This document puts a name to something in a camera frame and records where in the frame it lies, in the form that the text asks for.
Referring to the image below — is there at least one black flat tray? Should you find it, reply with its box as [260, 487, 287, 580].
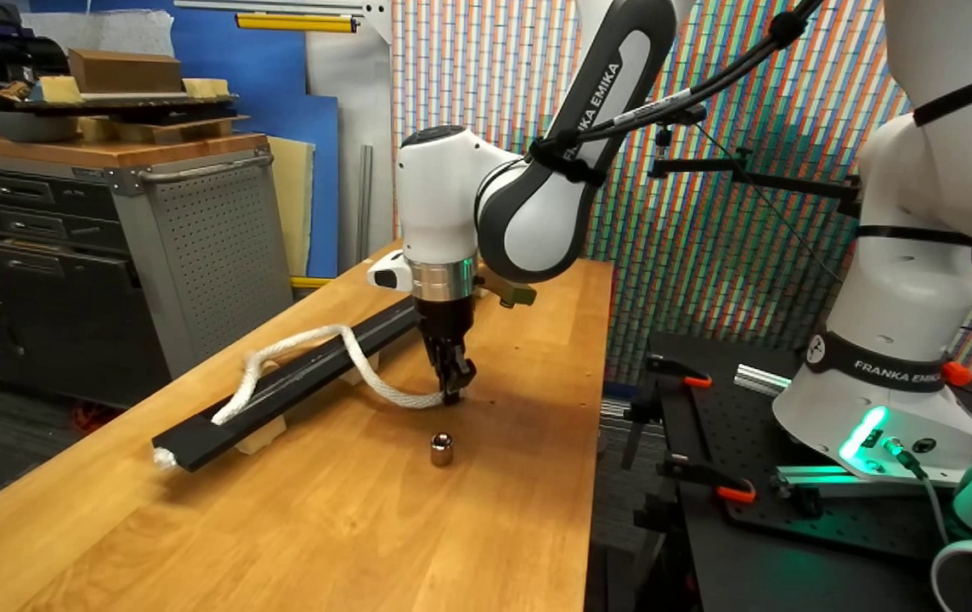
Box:
[0, 98, 240, 147]

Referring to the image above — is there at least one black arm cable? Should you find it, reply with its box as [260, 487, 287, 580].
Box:
[531, 0, 828, 164]

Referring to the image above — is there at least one pale wooden support block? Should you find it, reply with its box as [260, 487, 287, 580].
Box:
[231, 412, 288, 458]

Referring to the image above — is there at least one yellow spirit level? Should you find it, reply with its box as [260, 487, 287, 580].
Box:
[231, 11, 360, 33]

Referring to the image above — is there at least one grey perforated tool cabinet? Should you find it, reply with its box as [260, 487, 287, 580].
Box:
[0, 133, 294, 413]

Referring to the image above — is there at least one silver aluminium extrusion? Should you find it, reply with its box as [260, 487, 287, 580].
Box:
[734, 360, 795, 396]

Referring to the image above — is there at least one black bag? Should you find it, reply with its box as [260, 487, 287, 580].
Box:
[0, 4, 64, 82]

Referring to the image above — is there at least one long black rail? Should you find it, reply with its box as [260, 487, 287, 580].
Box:
[149, 294, 427, 477]

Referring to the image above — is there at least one pale foam block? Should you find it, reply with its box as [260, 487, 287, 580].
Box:
[179, 74, 231, 105]
[34, 70, 86, 107]

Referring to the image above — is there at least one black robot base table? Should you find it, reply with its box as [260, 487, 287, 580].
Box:
[642, 333, 972, 612]

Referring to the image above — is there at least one beige leaning panel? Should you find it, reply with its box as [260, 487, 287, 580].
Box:
[266, 133, 317, 281]

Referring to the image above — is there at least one black orange clamp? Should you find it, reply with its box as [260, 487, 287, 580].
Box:
[642, 349, 718, 394]
[667, 452, 757, 506]

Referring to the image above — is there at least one white rope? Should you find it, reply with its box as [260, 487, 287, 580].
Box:
[149, 323, 466, 473]

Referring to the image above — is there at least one black camera on stand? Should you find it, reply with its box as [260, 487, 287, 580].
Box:
[633, 101, 869, 217]

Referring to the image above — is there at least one blue board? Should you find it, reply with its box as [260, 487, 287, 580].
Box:
[174, 0, 343, 281]

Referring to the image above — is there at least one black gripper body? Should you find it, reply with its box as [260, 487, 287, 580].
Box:
[411, 293, 479, 349]

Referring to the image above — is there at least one brown wooden box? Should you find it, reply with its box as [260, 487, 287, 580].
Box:
[64, 46, 190, 96]

